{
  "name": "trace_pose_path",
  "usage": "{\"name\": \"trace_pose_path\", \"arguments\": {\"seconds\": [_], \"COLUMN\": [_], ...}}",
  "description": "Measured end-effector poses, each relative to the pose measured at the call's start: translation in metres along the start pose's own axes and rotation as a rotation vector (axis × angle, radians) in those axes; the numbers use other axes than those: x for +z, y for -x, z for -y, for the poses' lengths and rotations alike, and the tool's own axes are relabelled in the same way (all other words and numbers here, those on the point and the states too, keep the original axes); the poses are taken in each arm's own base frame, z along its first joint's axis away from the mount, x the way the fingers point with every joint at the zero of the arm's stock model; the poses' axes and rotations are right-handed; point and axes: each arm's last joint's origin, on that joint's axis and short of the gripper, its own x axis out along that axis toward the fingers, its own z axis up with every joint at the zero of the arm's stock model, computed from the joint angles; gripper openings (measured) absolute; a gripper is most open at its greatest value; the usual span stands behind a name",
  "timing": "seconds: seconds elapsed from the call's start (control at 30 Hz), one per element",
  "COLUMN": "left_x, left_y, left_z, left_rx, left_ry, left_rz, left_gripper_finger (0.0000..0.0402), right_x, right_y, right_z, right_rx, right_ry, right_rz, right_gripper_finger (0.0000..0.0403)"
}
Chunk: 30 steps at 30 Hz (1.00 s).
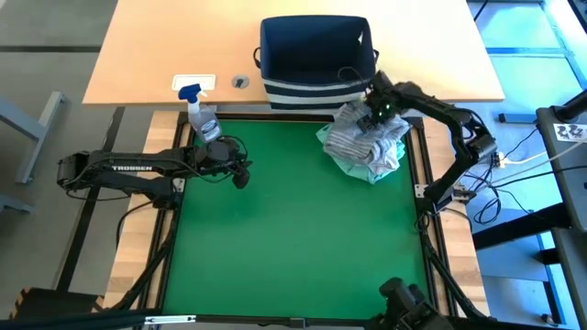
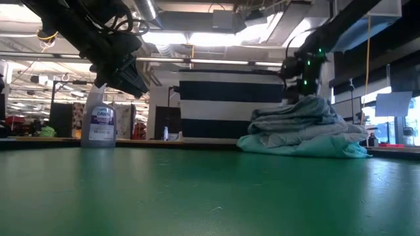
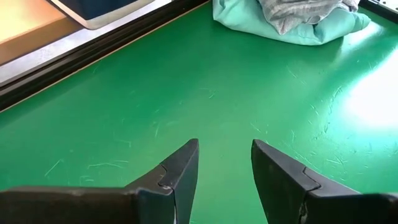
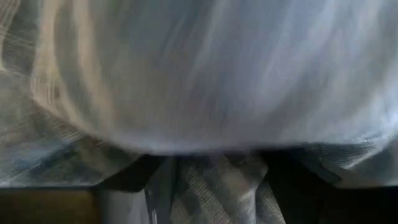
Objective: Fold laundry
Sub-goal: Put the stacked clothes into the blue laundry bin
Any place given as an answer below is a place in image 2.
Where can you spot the dark grey striped garment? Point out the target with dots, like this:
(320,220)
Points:
(295,113)

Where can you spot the white patterned shirt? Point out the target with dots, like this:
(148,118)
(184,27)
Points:
(328,134)

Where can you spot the teal shorts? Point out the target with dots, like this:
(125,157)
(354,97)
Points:
(302,149)

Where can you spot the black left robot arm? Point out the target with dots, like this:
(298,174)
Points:
(75,23)

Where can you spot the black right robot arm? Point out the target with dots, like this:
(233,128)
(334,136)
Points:
(341,23)

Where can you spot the navy striped laundry basket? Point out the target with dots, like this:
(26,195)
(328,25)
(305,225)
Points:
(223,105)

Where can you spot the patterned partition panel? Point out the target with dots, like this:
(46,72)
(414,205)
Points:
(123,121)

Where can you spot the grey monitor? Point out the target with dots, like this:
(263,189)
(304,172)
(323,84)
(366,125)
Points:
(344,109)

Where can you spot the clear spray bottle blue trigger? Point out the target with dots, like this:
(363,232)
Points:
(98,124)

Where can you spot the dark cabinet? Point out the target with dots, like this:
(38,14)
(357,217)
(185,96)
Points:
(167,123)

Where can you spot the light wood desk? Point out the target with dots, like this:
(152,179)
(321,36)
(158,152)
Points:
(147,142)

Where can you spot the small white bottle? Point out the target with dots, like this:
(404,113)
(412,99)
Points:
(165,133)

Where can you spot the black monitor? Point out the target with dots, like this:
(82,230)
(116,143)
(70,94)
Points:
(60,119)

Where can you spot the small black bottle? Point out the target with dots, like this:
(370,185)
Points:
(372,140)

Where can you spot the white paper sheet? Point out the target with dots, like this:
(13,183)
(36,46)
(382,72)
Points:
(393,104)

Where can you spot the green bag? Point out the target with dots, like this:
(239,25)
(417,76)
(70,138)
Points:
(48,131)

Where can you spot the red tray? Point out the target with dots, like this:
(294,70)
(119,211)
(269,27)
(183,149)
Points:
(390,145)

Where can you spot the red bin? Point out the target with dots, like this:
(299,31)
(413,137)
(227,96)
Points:
(14,120)

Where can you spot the glass jar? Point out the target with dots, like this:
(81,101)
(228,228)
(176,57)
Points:
(408,136)

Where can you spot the green table mat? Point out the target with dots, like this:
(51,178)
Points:
(197,196)

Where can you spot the silver ventilation duct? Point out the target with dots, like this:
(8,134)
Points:
(147,8)

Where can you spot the black aluminium table frame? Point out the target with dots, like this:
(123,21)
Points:
(49,145)

